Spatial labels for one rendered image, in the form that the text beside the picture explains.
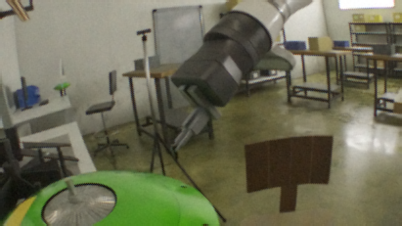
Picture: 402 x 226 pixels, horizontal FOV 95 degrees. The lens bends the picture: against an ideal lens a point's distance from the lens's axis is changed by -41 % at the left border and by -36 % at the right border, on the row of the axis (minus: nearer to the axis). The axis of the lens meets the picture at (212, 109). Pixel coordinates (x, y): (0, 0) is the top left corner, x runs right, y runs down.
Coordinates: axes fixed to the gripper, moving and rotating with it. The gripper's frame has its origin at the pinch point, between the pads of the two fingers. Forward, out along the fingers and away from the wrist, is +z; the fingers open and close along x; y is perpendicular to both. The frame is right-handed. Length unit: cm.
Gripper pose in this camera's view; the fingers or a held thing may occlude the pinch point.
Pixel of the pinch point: (173, 150)
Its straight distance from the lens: 31.7
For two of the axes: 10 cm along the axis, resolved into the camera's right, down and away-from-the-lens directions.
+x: 6.0, 1.2, -7.9
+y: -5.5, -6.5, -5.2
